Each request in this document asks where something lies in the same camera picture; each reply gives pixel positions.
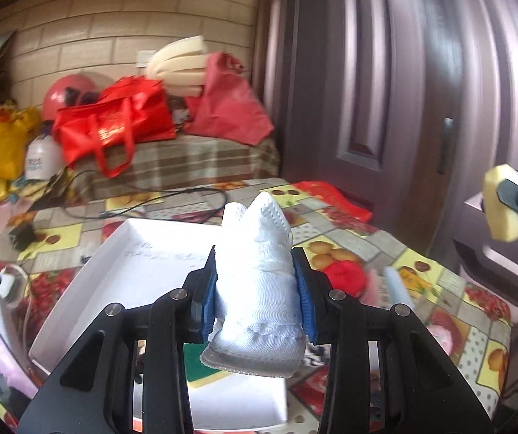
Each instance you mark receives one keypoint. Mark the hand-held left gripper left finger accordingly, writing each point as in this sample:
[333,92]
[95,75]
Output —
[207,300]

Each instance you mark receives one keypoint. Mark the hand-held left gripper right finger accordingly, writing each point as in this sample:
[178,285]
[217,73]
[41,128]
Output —
[306,307]

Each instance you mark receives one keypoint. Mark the yellow sponge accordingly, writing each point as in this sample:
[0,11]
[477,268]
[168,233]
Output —
[498,208]

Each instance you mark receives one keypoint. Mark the red plush toy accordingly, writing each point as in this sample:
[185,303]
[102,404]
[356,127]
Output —
[345,278]

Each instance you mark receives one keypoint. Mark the white sock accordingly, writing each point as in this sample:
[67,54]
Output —
[254,280]

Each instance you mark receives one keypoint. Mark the white cardboard box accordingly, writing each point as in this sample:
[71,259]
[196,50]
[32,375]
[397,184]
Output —
[150,257]

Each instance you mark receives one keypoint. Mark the green sponge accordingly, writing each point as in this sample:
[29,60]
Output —
[195,366]

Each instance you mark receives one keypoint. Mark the purple side cabinet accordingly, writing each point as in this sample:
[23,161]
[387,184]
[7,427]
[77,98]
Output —
[489,271]

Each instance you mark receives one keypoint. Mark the light blue tube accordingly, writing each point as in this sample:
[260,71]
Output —
[397,287]

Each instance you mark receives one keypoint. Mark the red plastic bag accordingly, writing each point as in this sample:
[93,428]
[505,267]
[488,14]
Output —
[331,199]

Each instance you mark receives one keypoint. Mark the fruit print tablecloth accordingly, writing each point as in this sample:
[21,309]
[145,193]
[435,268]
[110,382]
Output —
[421,271]

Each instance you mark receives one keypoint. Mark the plaid blanket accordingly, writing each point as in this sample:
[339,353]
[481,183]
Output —
[195,158]

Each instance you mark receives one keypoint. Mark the black power adapter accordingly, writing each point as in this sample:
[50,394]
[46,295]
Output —
[23,237]

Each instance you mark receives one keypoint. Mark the purple door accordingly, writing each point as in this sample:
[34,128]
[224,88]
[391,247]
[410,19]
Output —
[376,77]

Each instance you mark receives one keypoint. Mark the pink non-woven bag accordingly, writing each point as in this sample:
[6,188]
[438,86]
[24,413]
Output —
[227,104]

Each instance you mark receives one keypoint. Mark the red tote bag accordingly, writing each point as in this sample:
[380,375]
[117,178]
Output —
[105,122]

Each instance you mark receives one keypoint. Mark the white plastic jar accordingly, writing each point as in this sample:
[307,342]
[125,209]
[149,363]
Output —
[42,158]

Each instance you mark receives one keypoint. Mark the cream foam pads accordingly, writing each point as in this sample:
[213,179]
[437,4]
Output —
[177,68]

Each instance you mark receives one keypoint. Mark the red round helmet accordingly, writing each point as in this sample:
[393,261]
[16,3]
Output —
[60,95]

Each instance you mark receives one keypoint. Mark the yellow shopping bag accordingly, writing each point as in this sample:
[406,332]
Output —
[10,140]

